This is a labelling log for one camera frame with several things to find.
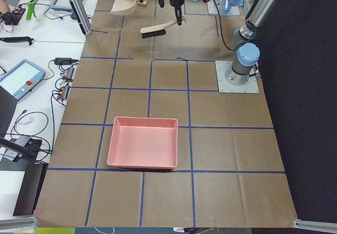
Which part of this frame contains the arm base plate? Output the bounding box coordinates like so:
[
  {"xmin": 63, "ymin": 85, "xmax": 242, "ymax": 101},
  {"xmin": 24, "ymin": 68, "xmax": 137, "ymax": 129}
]
[
  {"xmin": 207, "ymin": 0, "xmax": 240, "ymax": 16},
  {"xmin": 215, "ymin": 61, "xmax": 260, "ymax": 94}
]

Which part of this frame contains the black handle tool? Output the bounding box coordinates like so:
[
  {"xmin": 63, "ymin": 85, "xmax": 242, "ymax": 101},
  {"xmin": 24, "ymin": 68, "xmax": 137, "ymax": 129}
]
[{"xmin": 0, "ymin": 36, "xmax": 34, "ymax": 46}]

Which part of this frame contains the cream hand brush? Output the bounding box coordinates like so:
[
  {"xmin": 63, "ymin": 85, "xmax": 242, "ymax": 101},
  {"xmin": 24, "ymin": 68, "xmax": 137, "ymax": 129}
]
[{"xmin": 140, "ymin": 19, "xmax": 177, "ymax": 39}]

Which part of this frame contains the black power adapter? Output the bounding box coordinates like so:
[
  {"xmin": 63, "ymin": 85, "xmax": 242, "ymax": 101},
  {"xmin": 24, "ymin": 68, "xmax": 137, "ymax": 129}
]
[{"xmin": 54, "ymin": 57, "xmax": 72, "ymax": 65}]

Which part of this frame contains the pink plastic bin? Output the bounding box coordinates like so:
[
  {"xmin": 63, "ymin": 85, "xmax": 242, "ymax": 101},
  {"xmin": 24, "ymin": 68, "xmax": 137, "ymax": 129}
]
[{"xmin": 106, "ymin": 116, "xmax": 179, "ymax": 170}]

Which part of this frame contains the yellow lemon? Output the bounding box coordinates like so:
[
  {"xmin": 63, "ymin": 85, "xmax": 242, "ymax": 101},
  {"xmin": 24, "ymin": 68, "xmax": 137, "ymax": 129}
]
[{"xmin": 138, "ymin": 2, "xmax": 147, "ymax": 7}]

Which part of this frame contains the aluminium frame post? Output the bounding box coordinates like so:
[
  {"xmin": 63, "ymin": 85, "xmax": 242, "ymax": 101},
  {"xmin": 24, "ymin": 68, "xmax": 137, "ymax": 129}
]
[{"xmin": 68, "ymin": 0, "xmax": 92, "ymax": 36}]

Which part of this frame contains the teach pendant near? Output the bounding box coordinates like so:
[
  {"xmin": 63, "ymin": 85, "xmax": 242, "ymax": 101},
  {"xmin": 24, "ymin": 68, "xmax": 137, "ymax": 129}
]
[{"xmin": 1, "ymin": 59, "xmax": 46, "ymax": 101}]

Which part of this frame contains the green clamp tool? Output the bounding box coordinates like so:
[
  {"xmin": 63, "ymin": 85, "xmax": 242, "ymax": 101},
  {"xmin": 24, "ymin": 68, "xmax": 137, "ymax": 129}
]
[{"xmin": 26, "ymin": 1, "xmax": 36, "ymax": 21}]

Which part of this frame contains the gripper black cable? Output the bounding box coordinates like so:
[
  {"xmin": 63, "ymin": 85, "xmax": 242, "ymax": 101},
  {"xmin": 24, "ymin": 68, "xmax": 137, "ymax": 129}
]
[{"xmin": 209, "ymin": 0, "xmax": 239, "ymax": 52}]

